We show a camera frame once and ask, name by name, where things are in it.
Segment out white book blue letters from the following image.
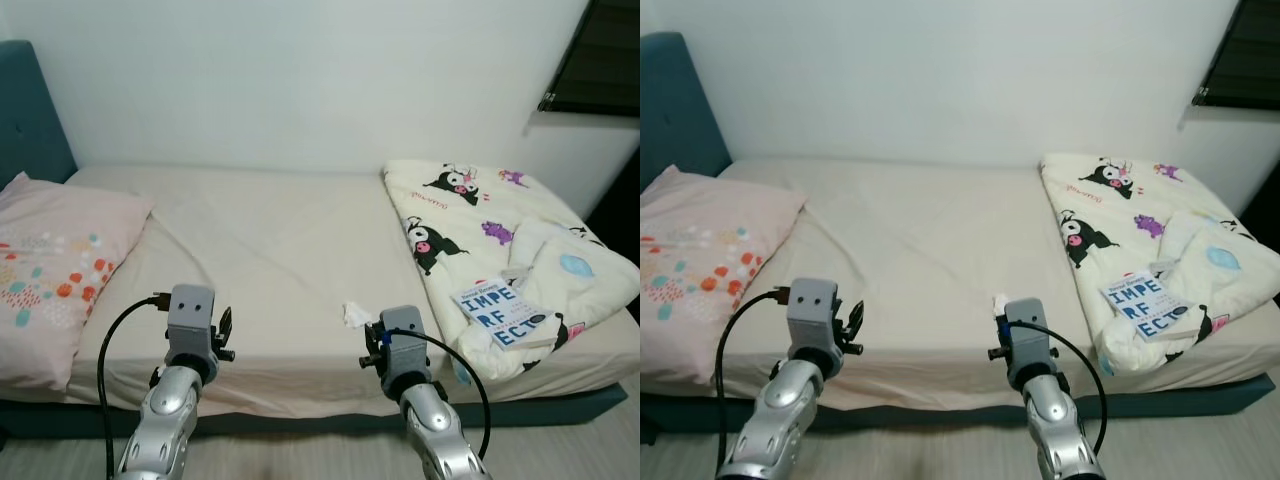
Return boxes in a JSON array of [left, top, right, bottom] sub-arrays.
[[450, 283, 546, 351], [1100, 272, 1196, 343]]

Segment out pink dotted pillow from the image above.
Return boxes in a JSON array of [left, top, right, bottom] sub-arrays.
[[0, 172, 156, 391], [640, 165, 808, 381]]

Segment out cream sheeted mattress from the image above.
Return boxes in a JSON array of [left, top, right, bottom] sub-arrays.
[[0, 160, 641, 419], [640, 155, 1280, 411]]

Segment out cream cartoon print quilt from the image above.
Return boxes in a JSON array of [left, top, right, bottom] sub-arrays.
[[1040, 153, 1280, 376], [383, 160, 641, 383]]

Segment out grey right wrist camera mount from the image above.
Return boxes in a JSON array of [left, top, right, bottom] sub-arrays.
[[378, 305, 433, 386], [1003, 297, 1051, 381]]

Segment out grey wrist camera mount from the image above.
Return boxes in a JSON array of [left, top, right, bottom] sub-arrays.
[[787, 277, 841, 356], [165, 284, 216, 361], [378, 305, 433, 386], [1003, 297, 1051, 381]]

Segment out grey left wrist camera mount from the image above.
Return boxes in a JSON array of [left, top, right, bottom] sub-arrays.
[[787, 277, 841, 356], [165, 284, 216, 361]]

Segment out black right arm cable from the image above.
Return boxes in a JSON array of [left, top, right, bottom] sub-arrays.
[[385, 328, 494, 461], [1005, 318, 1111, 456]]

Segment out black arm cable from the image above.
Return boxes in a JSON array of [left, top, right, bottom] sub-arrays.
[[97, 292, 173, 480], [1005, 318, 1111, 456], [713, 287, 794, 473], [385, 328, 494, 461]]

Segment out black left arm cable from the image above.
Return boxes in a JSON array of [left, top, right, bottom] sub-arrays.
[[713, 287, 794, 473], [97, 292, 173, 480]]

